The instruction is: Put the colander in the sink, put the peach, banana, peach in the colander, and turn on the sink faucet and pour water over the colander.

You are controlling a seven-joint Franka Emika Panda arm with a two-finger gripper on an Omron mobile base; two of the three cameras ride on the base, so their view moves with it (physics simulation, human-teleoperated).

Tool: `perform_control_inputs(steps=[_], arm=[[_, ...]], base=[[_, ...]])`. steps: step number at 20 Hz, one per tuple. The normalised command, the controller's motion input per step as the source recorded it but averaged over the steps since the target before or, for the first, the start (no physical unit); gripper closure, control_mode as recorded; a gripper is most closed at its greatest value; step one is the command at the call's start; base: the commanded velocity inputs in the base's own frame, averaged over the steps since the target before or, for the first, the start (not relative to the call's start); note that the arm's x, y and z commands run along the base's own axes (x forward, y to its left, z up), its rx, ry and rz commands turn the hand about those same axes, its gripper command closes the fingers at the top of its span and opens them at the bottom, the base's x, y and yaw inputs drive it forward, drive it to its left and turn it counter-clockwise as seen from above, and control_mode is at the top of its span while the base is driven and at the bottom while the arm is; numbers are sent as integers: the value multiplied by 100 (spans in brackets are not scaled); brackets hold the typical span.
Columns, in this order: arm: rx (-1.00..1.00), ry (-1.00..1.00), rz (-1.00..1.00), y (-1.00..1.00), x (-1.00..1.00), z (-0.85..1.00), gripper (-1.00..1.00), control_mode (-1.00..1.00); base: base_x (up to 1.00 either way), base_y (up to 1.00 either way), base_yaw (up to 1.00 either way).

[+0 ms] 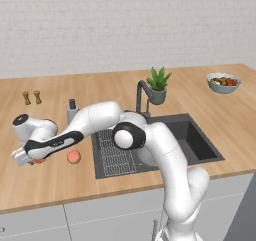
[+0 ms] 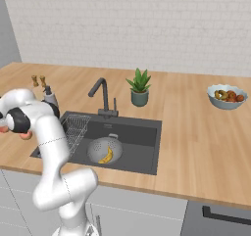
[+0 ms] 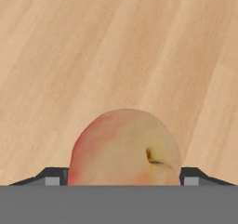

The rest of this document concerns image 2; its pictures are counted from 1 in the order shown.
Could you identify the wooden shaker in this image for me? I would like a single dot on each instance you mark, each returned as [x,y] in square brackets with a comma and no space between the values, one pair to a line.
[42,81]
[35,81]

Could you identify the dark grey sink basin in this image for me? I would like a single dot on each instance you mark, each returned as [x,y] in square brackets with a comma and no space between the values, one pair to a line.
[140,148]

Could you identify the yellow-green fruit in bowl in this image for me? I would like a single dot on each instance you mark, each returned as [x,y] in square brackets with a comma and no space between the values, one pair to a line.
[221,94]

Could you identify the orange peach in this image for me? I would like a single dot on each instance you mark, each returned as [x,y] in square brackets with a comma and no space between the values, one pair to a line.
[26,135]
[2,129]

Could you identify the light grey cupboard front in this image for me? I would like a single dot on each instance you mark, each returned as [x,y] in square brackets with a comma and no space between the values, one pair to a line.
[137,213]

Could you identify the yellow banana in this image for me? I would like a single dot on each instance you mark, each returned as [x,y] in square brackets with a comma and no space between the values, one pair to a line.
[108,156]

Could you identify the green plant in grey pot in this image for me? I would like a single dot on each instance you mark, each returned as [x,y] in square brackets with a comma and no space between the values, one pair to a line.
[140,96]

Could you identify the grey soap dispenser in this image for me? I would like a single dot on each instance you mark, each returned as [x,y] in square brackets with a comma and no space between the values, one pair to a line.
[50,98]

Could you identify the dark grey sink faucet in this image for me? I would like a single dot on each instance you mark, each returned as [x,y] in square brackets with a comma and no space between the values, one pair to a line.
[105,96]

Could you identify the dark grey dishwasher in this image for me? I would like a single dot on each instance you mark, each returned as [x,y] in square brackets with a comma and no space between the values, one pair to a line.
[196,225]

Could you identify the red-orange fruit in bowl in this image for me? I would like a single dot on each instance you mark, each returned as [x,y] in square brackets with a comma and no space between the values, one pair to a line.
[240,98]
[231,94]

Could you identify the light grey cupboard door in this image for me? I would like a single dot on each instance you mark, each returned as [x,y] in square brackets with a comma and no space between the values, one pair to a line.
[16,207]

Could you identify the pale blue fruit bowl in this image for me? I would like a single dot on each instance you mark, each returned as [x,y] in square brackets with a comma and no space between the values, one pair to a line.
[225,104]

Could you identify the grey metal colander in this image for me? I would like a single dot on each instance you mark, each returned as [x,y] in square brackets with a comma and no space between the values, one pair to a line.
[97,148]

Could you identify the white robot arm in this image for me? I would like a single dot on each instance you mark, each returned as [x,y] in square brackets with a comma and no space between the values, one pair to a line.
[52,142]

